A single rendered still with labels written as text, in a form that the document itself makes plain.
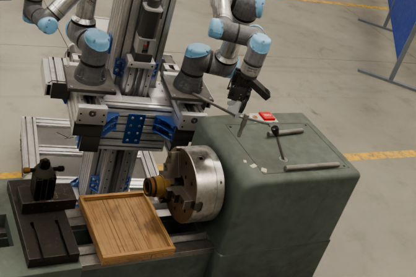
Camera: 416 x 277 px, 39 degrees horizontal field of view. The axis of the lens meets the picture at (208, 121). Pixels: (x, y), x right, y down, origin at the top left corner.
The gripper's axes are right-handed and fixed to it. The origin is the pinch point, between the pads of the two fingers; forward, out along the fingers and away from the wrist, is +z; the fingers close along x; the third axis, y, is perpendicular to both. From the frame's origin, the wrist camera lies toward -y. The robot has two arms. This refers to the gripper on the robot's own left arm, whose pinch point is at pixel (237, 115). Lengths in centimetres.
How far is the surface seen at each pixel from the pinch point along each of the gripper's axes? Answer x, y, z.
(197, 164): 13.5, 11.0, 17.8
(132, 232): 23, 28, 52
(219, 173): 13.7, 1.5, 19.7
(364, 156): -225, -179, 150
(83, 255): 39, 45, 54
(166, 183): 14.3, 20.2, 30.2
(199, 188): 21.2, 8.7, 23.2
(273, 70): -364, -109, 161
